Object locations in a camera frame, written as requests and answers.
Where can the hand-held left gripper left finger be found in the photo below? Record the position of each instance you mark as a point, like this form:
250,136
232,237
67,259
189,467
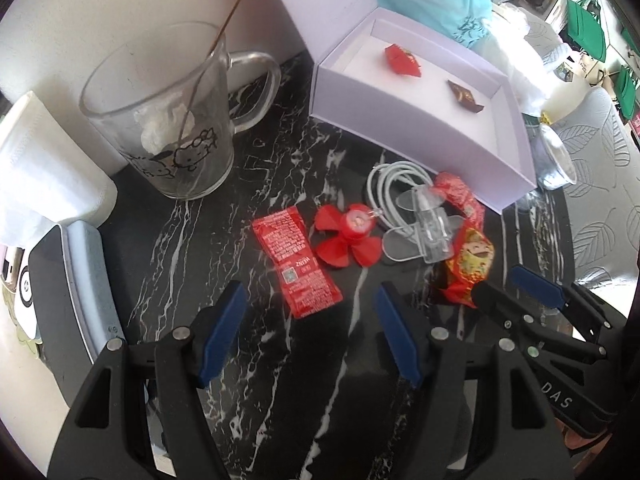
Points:
225,330

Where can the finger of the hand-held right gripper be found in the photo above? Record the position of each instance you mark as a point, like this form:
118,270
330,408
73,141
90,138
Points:
537,284
487,295

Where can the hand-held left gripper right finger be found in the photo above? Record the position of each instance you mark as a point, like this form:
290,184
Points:
397,335

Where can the red and gold candy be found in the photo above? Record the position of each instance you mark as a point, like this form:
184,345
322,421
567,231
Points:
470,265

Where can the red sauce packet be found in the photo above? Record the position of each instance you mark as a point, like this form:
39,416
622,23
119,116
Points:
295,260

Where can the small red candy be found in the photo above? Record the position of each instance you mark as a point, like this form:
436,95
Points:
460,195

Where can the pale lavender cardboard box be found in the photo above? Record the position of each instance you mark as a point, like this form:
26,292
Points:
400,160

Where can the clear glass jar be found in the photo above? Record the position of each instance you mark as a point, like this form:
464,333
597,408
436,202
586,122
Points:
552,155

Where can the grey leaf pattern chair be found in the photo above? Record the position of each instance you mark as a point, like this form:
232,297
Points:
595,160

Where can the glass mug with cartoon print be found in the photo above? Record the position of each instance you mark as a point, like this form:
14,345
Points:
210,170

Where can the grey blue case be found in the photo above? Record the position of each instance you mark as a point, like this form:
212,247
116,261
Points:
70,285

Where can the brown wrapped candy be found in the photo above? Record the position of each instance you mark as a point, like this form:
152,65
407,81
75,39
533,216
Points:
465,96

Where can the crumpled white tissue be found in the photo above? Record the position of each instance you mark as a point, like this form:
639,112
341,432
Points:
160,130

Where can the cartoon printed white object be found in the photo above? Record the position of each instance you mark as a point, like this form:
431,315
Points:
15,300

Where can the white plastic bag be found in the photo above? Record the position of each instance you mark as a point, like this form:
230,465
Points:
520,70

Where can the green tote bag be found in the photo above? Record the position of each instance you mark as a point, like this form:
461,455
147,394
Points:
627,87
587,25

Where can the plain red candy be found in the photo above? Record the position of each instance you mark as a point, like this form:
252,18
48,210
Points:
402,60

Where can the thin brown stick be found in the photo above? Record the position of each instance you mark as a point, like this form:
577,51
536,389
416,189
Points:
220,35

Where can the teal cloth bag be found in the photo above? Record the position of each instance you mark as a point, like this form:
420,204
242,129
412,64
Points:
430,0

